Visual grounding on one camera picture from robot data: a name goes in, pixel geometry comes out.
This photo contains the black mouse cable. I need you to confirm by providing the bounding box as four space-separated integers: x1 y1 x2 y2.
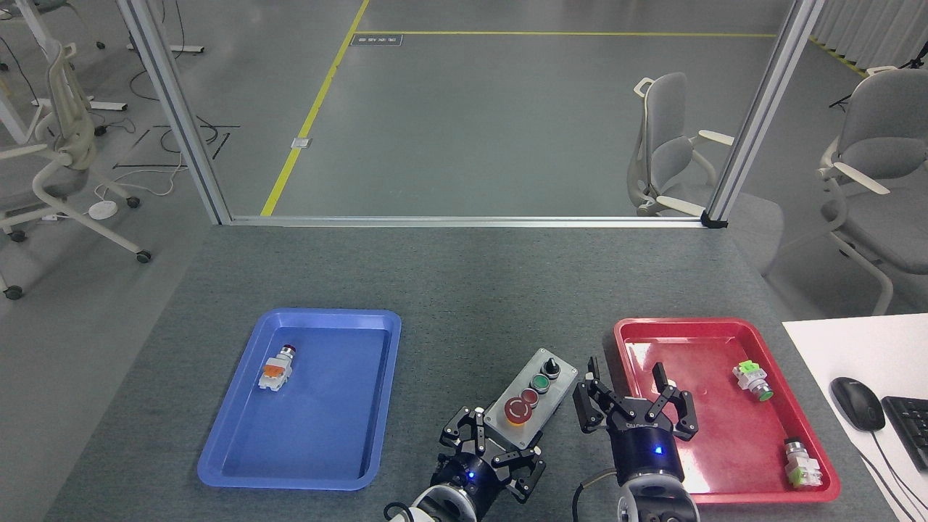
855 429 928 522

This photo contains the blue plastic tray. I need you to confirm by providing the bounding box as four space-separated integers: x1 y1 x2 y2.
197 308 402 492

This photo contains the black computer mouse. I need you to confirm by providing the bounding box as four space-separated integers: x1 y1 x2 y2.
830 377 887 433

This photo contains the red push button orange block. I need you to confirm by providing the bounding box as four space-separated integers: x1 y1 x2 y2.
259 346 297 393

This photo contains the green push button white block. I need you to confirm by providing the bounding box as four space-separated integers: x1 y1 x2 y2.
732 360 774 402

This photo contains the white mesh office chair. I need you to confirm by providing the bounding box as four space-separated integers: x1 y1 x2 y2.
0 40 153 302

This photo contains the white desk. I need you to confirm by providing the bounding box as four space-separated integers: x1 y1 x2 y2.
782 313 928 522

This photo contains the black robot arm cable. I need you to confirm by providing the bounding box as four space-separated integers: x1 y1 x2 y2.
573 469 621 522

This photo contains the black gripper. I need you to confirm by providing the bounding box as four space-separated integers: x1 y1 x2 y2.
429 406 547 518
573 356 701 485

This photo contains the silver aluminium rail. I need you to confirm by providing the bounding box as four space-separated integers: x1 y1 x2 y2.
225 215 708 228

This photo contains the silver push button green block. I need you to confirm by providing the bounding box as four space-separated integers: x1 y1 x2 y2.
783 437 824 490

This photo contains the red plastic tray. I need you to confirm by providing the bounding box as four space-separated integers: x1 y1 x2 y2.
613 317 842 505

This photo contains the grey office chair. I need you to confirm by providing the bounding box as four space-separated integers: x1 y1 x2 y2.
818 67 928 316
627 72 735 218

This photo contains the silver aluminium post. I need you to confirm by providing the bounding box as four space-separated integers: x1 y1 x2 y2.
116 0 233 225
700 0 826 230

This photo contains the grey control box with buttons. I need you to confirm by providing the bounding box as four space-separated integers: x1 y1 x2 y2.
484 347 579 451

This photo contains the black keyboard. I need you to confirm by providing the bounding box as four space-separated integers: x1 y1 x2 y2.
881 395 928 472

